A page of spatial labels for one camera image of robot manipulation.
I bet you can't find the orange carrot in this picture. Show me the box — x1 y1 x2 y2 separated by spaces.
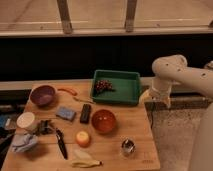
57 88 77 96

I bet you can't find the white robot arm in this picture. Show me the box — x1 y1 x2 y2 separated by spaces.
140 55 213 171

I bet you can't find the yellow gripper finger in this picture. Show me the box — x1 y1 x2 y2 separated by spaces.
140 91 151 103

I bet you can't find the yellow red apple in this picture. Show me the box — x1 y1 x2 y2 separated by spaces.
75 131 90 148

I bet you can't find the light blue cloth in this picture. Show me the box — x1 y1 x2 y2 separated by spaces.
12 134 38 153

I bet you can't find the green plastic tray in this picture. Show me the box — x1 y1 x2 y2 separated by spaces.
90 70 141 106

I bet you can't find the wooden cutting board table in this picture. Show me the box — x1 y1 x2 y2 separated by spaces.
1 81 160 171

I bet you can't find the small yellow green utensil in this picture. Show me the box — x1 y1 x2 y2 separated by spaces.
73 96 94 104

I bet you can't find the red bowl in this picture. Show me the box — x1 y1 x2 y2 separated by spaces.
91 109 117 134

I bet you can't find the black handled knife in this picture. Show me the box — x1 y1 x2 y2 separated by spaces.
56 129 68 160

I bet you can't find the blue sponge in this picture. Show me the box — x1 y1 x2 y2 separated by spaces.
56 107 76 121

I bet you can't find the bunch of dark grapes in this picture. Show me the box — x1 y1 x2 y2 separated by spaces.
95 80 113 93

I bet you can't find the shiny metal cup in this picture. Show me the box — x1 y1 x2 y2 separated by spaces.
121 139 135 157

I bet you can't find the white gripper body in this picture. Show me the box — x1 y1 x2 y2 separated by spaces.
149 77 172 108

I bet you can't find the black eraser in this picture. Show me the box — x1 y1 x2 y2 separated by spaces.
80 104 91 124

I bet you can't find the purple bowl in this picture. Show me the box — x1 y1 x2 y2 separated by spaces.
30 85 56 107

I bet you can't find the white cup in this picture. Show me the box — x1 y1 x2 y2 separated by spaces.
16 112 37 131

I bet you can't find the black binder clip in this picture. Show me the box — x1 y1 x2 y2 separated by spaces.
37 120 54 135

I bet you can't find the yellow banana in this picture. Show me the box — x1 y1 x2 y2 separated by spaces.
71 149 102 168

